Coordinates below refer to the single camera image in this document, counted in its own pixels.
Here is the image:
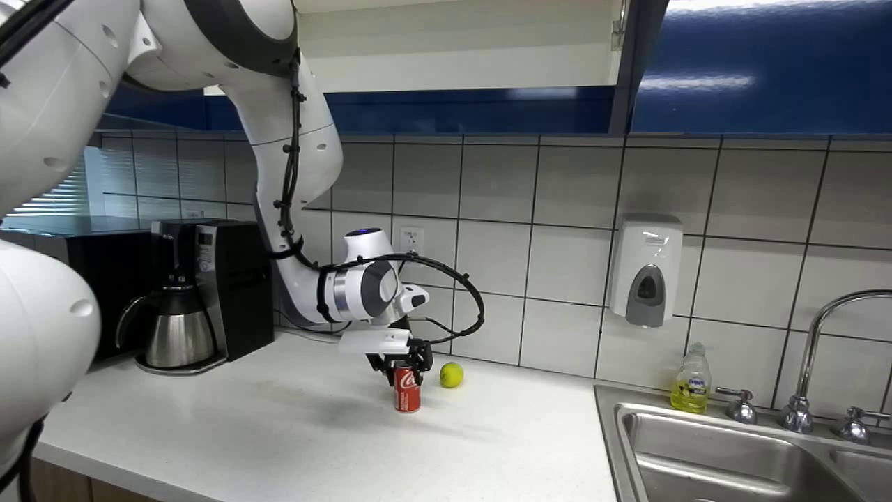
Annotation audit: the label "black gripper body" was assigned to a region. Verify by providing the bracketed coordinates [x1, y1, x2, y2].
[369, 338, 436, 375]

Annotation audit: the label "red soda can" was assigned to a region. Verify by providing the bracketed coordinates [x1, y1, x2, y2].
[390, 362, 425, 416]

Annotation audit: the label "blue cabinet door panel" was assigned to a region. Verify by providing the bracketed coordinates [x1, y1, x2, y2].
[92, 80, 245, 135]

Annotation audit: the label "open blue cabinet door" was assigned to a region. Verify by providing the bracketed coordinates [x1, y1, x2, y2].
[609, 0, 671, 139]

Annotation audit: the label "metal cabinet hinge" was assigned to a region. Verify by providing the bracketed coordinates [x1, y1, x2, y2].
[609, 0, 632, 51]

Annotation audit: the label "black coffee maker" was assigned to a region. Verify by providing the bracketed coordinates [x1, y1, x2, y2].
[156, 217, 280, 375]

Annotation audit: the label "steel coffee carafe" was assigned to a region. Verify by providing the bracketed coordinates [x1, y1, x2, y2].
[114, 277, 225, 375]

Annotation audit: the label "white soap dispenser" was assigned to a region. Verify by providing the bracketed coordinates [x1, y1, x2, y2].
[609, 217, 687, 330]

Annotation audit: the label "yellow dish soap bottle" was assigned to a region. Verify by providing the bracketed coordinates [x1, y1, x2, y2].
[667, 340, 716, 416]

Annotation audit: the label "black microwave oven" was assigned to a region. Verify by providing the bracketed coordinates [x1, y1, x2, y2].
[0, 217, 174, 366]

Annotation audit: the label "stainless steel sink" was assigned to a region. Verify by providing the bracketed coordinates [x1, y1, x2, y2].
[595, 384, 892, 502]

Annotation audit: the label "white window blinds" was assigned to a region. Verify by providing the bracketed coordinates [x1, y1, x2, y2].
[0, 149, 92, 225]

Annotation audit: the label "chrome faucet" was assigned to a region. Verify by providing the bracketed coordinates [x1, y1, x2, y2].
[781, 287, 892, 436]

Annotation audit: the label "open blue wall cabinet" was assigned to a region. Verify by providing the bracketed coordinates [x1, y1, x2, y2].
[292, 0, 627, 139]

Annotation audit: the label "chrome faucet handle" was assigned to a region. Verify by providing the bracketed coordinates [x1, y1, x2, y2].
[716, 384, 762, 426]
[837, 405, 878, 447]

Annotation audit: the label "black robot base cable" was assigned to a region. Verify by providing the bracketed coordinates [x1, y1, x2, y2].
[0, 416, 48, 502]

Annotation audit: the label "closed blue wall cabinet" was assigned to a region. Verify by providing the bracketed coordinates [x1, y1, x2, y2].
[630, 0, 892, 139]

